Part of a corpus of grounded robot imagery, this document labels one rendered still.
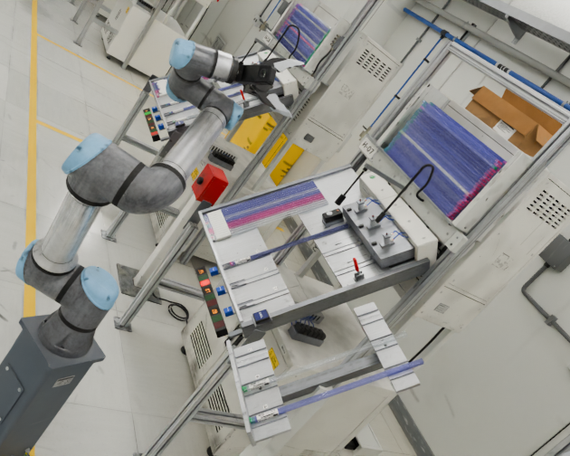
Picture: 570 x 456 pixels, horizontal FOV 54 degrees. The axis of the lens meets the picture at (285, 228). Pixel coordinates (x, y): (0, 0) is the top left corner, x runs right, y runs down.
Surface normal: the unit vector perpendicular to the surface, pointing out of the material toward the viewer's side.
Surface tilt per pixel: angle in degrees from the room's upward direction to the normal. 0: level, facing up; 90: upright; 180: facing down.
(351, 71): 90
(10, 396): 90
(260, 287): 46
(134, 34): 90
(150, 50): 90
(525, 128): 76
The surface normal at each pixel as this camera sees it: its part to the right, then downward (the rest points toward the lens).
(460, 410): -0.74, -0.33
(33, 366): -0.51, -0.03
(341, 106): 0.33, 0.59
